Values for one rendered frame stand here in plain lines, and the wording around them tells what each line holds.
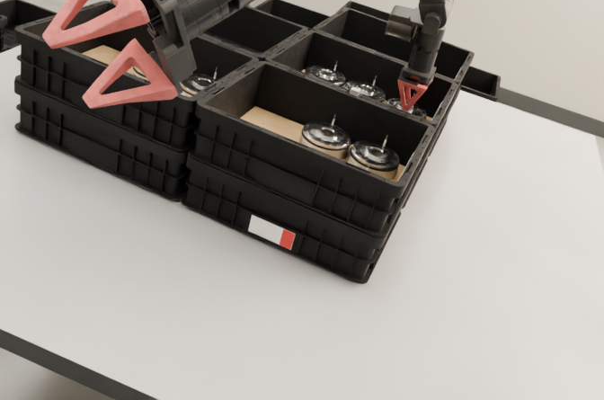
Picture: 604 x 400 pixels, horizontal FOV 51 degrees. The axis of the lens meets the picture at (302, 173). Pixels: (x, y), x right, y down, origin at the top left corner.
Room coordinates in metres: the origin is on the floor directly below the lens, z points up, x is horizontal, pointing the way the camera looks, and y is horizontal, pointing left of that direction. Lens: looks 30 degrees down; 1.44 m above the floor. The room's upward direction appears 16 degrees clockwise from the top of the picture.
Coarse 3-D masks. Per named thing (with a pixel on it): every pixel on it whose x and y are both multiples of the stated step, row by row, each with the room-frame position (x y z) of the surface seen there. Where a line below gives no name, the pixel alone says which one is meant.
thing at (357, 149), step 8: (360, 144) 1.18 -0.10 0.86; (368, 144) 1.19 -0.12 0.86; (376, 144) 1.19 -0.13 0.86; (352, 152) 1.13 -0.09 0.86; (360, 152) 1.14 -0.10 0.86; (392, 152) 1.17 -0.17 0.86; (360, 160) 1.11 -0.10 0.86; (368, 160) 1.11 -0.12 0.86; (376, 160) 1.12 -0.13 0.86; (384, 160) 1.13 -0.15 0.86; (392, 160) 1.15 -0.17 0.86; (384, 168) 1.10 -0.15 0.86; (392, 168) 1.11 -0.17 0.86
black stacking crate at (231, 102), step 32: (224, 96) 1.10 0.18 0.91; (256, 96) 1.27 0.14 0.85; (288, 96) 1.27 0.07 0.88; (320, 96) 1.25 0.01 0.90; (352, 128) 1.23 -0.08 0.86; (384, 128) 1.22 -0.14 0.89; (416, 128) 1.20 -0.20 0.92; (224, 160) 1.00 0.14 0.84; (256, 160) 0.98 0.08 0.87; (288, 160) 0.97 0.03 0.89; (288, 192) 0.96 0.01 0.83; (320, 192) 0.96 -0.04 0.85; (352, 192) 0.95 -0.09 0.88; (352, 224) 0.93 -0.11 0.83; (384, 224) 0.95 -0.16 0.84
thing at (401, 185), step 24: (288, 72) 1.27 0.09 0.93; (216, 96) 1.07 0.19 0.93; (216, 120) 1.00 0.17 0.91; (240, 120) 0.99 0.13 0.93; (408, 120) 1.21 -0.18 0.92; (264, 144) 0.97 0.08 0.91; (288, 144) 0.96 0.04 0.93; (336, 168) 0.94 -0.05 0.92; (360, 168) 0.94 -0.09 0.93; (408, 168) 1.02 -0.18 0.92; (384, 192) 0.92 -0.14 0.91
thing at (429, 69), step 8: (416, 48) 1.41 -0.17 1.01; (416, 56) 1.41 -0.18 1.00; (424, 56) 1.40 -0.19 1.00; (432, 56) 1.41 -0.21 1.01; (408, 64) 1.42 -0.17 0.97; (416, 64) 1.40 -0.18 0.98; (424, 64) 1.40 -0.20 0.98; (432, 64) 1.41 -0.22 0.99; (408, 72) 1.38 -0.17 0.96; (416, 72) 1.39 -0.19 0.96; (424, 72) 1.40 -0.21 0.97; (432, 72) 1.42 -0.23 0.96; (424, 80) 1.37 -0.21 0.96
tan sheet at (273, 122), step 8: (248, 112) 1.23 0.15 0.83; (256, 112) 1.24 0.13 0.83; (264, 112) 1.25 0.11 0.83; (248, 120) 1.20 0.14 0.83; (256, 120) 1.21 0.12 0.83; (264, 120) 1.22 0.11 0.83; (272, 120) 1.23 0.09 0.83; (280, 120) 1.24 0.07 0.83; (288, 120) 1.25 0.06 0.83; (264, 128) 1.18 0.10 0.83; (272, 128) 1.19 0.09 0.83; (280, 128) 1.20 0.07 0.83; (288, 128) 1.21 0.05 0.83; (296, 128) 1.22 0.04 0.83; (288, 136) 1.18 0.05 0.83; (296, 136) 1.19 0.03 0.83; (344, 160) 1.14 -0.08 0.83; (400, 168) 1.18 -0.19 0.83
